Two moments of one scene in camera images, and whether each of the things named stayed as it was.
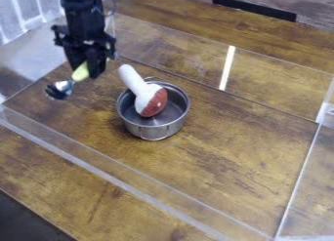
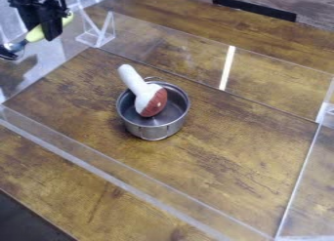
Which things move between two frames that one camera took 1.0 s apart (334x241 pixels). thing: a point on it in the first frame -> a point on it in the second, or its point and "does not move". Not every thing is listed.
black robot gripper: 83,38 -> 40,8
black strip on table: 286,16 does not move
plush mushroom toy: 151,97 does not move
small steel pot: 154,127 does not move
